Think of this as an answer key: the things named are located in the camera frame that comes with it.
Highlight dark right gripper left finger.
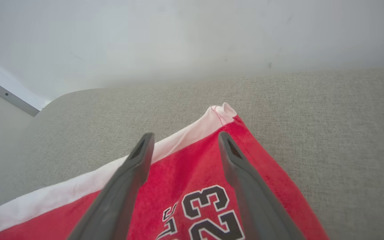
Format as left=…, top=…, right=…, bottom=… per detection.
left=67, top=133, right=155, bottom=240

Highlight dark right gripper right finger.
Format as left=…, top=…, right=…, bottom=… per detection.
left=217, top=131, right=306, bottom=240

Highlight red shorts with white band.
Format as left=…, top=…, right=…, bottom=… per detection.
left=0, top=102, right=330, bottom=240

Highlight grey fabric sofa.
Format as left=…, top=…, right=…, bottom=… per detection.
left=0, top=67, right=384, bottom=240

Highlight grey metal wall rail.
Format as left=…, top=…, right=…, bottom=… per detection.
left=0, top=73, right=41, bottom=117

